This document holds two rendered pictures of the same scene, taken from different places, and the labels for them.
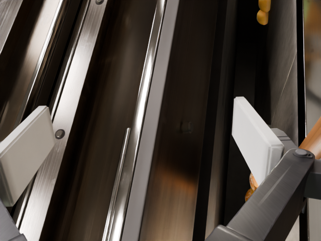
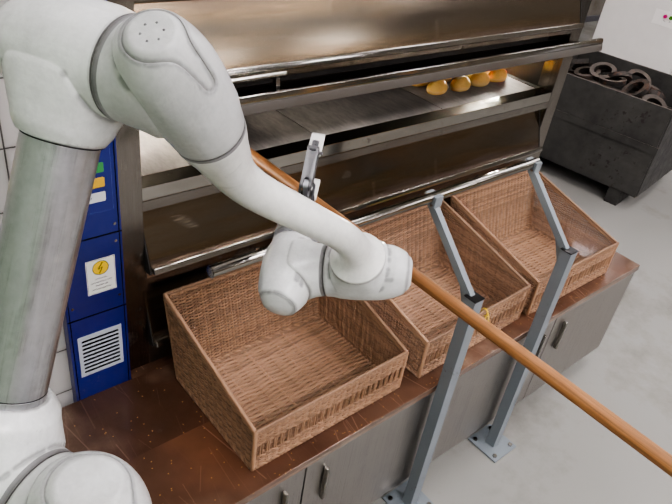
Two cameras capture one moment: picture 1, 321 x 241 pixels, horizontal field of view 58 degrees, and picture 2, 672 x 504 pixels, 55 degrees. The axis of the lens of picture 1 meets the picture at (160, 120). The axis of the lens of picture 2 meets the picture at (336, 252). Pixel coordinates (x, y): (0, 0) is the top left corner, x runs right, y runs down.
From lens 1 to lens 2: 138 cm
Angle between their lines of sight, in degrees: 54
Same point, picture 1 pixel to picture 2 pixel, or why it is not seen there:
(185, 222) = not seen: hidden behind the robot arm
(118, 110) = (290, 32)
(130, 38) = (344, 21)
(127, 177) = (267, 97)
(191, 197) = not seen: hidden behind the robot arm
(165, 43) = (336, 94)
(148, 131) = (290, 102)
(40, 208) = not seen: outside the picture
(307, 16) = (339, 144)
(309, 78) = (302, 153)
